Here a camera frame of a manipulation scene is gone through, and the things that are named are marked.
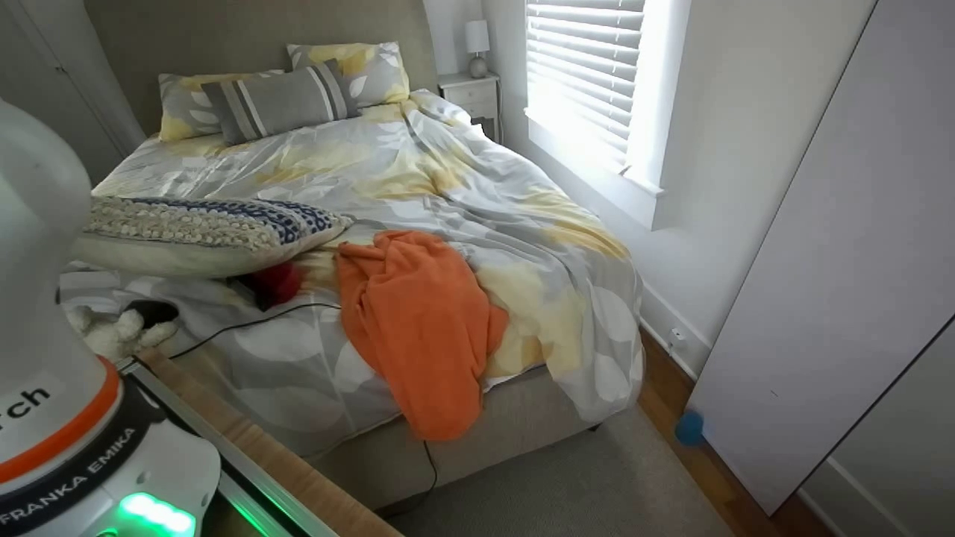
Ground beige upholstered headboard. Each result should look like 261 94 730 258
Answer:
82 0 442 141

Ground beige bed base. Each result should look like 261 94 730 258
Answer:
309 360 607 513

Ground grey striped pillow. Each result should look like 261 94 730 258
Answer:
201 58 356 146

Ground thin black cable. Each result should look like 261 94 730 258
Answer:
164 296 345 360

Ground small black oval object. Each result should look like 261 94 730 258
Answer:
127 297 183 328

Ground white window blinds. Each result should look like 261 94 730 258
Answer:
524 0 650 169

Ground blue ball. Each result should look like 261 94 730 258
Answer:
674 406 707 446

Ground white wardrobe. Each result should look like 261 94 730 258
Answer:
683 0 955 537

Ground grey floor rug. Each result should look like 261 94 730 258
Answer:
376 399 740 537

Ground white nightstand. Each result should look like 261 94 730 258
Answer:
437 70 506 142

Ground white window frame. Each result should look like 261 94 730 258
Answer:
516 0 700 232

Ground light wooden table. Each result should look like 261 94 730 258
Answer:
127 346 403 537

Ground blue white beaded throw pillow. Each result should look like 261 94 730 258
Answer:
68 193 356 284

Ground small white table lamp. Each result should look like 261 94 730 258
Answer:
464 17 497 81

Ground red round disc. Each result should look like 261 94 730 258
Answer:
245 258 309 309

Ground orange cloth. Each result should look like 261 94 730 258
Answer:
336 229 515 446

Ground white plush toy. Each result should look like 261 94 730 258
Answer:
82 302 186 366

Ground bed with yellow-white duvet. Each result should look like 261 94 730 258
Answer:
57 87 647 463

